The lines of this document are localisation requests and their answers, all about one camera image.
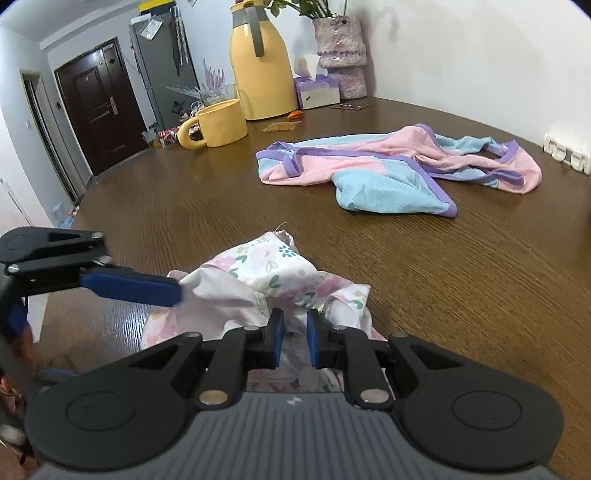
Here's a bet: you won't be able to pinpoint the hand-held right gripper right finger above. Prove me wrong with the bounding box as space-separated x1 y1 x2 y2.
307 307 465 411

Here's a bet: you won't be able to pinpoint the dark brown door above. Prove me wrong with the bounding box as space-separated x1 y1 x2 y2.
54 39 149 177

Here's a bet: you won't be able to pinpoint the yellow mug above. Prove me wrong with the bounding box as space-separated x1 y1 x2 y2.
178 98 249 150

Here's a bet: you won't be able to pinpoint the yellow thermos jug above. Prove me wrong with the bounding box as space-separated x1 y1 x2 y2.
229 0 299 121

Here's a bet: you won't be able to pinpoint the pastel pink blue garment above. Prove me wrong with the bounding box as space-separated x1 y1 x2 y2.
256 123 542 219

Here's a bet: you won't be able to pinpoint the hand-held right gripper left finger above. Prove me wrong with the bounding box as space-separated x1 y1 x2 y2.
129 307 284 411

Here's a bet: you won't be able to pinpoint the grey refrigerator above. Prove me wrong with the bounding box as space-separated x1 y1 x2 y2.
129 8 204 137

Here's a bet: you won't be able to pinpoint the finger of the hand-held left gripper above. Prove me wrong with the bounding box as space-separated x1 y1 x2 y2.
9 229 184 308

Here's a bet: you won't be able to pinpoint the purple knitted vase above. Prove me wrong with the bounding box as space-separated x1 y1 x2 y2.
312 16 369 100

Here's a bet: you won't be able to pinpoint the purple tissue box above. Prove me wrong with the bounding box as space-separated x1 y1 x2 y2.
292 54 341 110

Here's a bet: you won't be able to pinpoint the colourful snack packets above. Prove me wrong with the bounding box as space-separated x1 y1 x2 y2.
142 124 185 149

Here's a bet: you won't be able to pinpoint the pink floral dress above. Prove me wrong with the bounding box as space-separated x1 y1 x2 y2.
140 223 372 393

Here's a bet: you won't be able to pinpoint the clear glass cup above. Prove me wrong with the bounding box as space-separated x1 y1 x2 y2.
199 58 238 109

